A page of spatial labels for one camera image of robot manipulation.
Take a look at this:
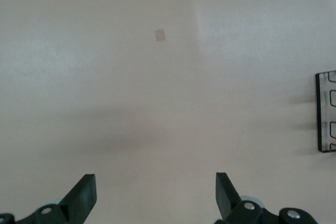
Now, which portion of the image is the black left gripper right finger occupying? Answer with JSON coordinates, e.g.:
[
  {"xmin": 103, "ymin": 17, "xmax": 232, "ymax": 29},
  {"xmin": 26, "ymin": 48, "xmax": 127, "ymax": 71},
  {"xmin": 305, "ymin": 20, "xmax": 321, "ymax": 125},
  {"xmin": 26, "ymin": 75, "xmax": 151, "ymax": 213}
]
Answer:
[{"xmin": 215, "ymin": 172, "xmax": 319, "ymax": 224}]

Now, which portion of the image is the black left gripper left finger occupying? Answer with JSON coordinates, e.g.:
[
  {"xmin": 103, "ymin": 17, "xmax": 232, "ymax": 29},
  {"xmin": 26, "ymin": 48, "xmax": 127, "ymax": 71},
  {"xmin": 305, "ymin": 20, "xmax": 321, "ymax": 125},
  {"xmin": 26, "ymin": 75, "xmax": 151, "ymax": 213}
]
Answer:
[{"xmin": 0, "ymin": 173, "xmax": 97, "ymax": 224}]

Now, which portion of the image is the black wire cup holder rack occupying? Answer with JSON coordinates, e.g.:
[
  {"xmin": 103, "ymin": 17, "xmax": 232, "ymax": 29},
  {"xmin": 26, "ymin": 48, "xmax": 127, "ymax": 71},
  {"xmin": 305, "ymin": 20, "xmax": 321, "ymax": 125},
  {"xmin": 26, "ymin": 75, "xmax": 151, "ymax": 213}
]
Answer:
[{"xmin": 315, "ymin": 70, "xmax": 336, "ymax": 154}]

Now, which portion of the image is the small brown tape square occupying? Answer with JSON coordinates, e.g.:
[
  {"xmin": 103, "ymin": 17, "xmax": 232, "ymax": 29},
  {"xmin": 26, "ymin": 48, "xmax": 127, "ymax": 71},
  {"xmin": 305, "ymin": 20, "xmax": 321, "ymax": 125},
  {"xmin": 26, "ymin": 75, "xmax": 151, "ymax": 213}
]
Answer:
[{"xmin": 154, "ymin": 28, "xmax": 167, "ymax": 42}]

